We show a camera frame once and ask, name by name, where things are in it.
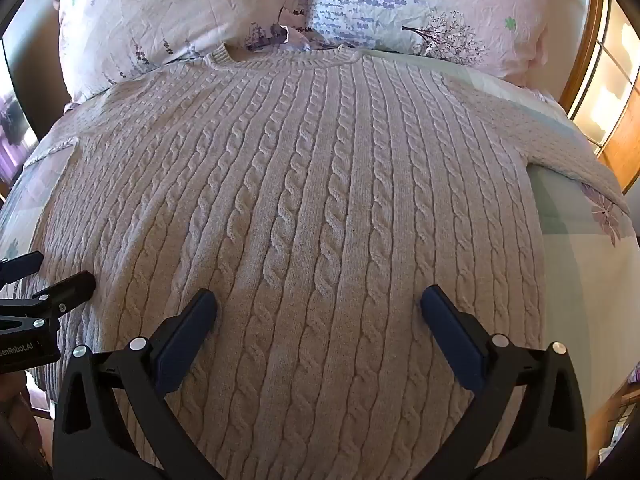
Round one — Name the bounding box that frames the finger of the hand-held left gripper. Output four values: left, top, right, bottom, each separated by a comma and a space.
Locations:
19, 271, 97, 317
0, 252, 45, 283

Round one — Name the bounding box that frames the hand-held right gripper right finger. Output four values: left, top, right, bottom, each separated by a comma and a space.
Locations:
417, 285, 587, 480

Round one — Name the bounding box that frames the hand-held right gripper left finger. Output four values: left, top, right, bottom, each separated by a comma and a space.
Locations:
52, 288, 224, 480

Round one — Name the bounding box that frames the beige cable-knit sweater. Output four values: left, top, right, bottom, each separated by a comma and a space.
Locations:
14, 44, 632, 480

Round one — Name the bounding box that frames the pink floral pillow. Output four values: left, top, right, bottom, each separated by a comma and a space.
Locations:
52, 0, 296, 103
282, 0, 563, 92

